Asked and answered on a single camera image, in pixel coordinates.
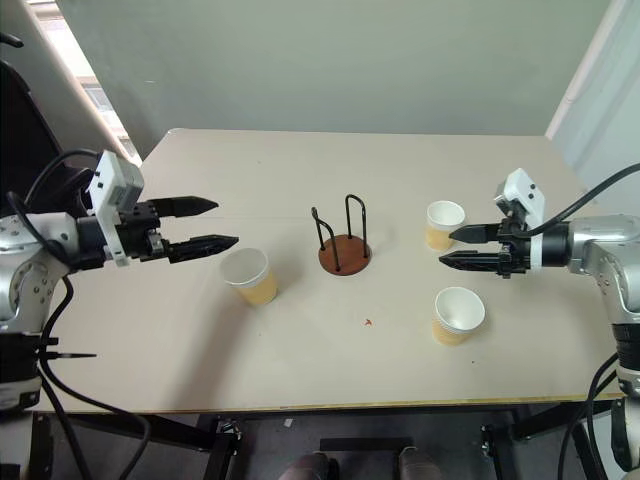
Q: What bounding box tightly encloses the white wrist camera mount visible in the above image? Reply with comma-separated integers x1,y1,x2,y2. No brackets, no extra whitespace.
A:
493,168,546,272
83,149,146,267

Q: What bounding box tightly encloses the dark rounded shape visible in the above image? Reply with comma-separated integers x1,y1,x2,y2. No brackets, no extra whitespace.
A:
278,450,342,480
398,445,447,480

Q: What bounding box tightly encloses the wire cup rack wooden base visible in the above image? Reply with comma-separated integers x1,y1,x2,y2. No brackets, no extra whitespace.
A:
310,193,374,277

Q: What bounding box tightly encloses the black zip tie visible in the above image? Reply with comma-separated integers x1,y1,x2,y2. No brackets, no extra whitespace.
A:
36,350,98,363

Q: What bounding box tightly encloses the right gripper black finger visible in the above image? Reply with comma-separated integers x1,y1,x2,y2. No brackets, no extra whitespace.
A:
438,251,502,274
448,222,503,245

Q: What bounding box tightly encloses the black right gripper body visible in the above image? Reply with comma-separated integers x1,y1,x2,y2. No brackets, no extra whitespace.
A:
495,213,533,279

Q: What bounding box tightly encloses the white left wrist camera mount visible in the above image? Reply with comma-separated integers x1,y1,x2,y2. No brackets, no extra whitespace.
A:
83,149,146,267

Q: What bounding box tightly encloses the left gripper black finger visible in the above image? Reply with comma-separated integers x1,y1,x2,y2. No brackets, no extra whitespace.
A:
149,195,220,220
167,233,240,265

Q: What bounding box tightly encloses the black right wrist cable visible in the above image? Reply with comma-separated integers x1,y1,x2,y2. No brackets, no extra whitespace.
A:
519,162,640,236

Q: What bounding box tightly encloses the tan paper cup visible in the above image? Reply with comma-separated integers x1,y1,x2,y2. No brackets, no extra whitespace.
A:
424,200,467,252
430,286,487,348
220,247,279,309

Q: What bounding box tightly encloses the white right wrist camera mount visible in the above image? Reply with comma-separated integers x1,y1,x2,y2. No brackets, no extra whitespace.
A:
493,168,546,272

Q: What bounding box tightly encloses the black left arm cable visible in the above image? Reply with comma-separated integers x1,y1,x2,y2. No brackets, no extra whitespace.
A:
5,148,152,480

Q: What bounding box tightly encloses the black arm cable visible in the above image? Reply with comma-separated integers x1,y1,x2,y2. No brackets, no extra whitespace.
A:
5,148,152,480
559,351,622,480

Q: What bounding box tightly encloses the white leaning board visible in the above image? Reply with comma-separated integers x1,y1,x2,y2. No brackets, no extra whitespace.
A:
9,0,144,167

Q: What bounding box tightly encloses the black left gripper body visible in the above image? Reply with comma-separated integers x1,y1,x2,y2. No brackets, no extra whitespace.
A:
115,201,172,264

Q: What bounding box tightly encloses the black chair back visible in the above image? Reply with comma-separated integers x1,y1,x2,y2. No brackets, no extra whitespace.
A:
0,32,67,221

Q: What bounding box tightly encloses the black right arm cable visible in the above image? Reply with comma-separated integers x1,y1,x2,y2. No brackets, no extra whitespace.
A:
559,351,622,480

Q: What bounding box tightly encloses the black metal table frame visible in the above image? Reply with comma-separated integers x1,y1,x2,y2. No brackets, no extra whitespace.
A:
29,397,621,480

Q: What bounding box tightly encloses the white door frame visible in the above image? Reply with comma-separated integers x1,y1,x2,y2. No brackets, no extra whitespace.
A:
543,0,640,142

